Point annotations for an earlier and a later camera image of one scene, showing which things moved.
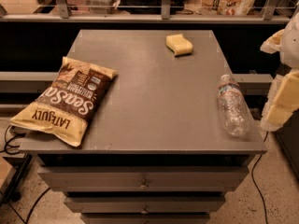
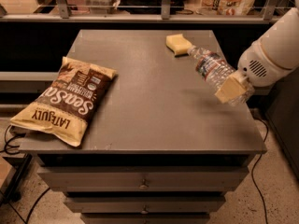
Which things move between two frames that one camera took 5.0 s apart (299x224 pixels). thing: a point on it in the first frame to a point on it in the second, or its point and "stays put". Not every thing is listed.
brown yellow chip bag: x=68 y=105 stays put
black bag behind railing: x=148 y=0 stays put
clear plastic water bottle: x=234 y=106 to x=215 y=70
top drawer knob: x=144 y=186 stays put
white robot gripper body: x=291 y=44 to x=261 y=66
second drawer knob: x=144 y=211 stays put
